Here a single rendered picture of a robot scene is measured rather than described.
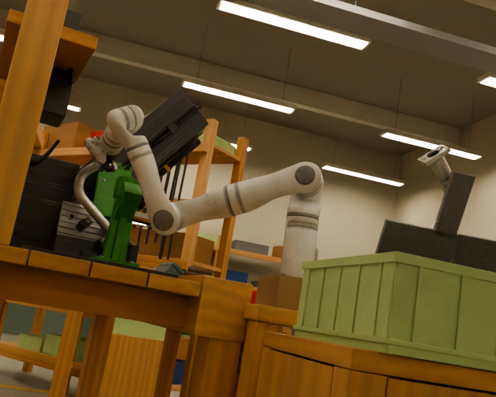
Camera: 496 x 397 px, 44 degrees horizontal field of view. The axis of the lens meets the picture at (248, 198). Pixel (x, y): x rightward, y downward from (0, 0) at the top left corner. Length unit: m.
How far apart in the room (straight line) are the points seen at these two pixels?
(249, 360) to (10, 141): 0.76
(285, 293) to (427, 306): 0.62
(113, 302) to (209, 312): 0.24
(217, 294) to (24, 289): 0.46
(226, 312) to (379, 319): 0.58
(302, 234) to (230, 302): 0.29
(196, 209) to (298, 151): 10.23
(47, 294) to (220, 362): 0.45
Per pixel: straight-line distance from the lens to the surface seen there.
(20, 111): 1.52
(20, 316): 11.07
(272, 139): 11.89
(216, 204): 1.76
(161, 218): 1.77
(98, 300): 1.58
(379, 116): 10.44
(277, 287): 1.65
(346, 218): 12.13
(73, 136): 6.09
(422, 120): 10.81
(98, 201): 2.14
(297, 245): 1.70
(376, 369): 1.09
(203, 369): 1.59
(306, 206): 1.73
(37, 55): 1.56
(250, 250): 10.84
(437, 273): 1.12
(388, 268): 1.10
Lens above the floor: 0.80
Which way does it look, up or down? 11 degrees up
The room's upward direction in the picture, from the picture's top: 10 degrees clockwise
